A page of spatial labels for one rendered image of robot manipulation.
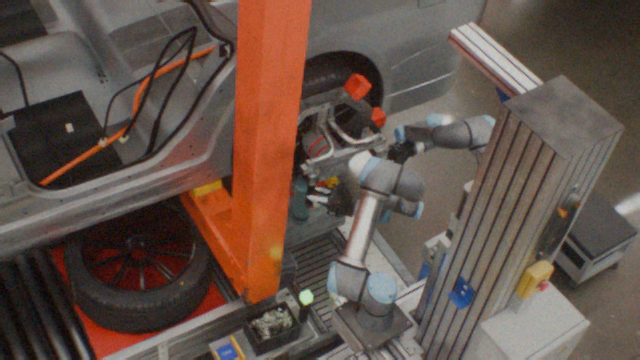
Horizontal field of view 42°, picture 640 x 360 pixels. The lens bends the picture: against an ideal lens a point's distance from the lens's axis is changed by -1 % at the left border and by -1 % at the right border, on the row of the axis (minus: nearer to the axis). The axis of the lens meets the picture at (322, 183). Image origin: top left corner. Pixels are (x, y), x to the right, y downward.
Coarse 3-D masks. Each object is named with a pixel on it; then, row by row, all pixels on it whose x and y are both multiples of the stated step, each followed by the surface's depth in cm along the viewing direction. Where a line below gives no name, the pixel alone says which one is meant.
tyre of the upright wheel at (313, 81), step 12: (312, 60) 364; (324, 60) 367; (336, 60) 373; (312, 72) 359; (324, 72) 360; (336, 72) 363; (348, 72) 370; (312, 84) 356; (324, 84) 360; (336, 84) 364; (300, 96) 357
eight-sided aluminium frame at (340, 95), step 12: (324, 96) 359; (336, 96) 360; (348, 96) 361; (300, 108) 353; (312, 108) 353; (324, 108) 358; (360, 108) 372; (300, 120) 355; (360, 132) 388; (348, 144) 396
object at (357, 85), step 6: (354, 78) 363; (360, 78) 363; (348, 84) 365; (354, 84) 363; (360, 84) 360; (366, 84) 362; (348, 90) 364; (354, 90) 362; (360, 90) 362; (366, 90) 365; (354, 96) 363; (360, 96) 366
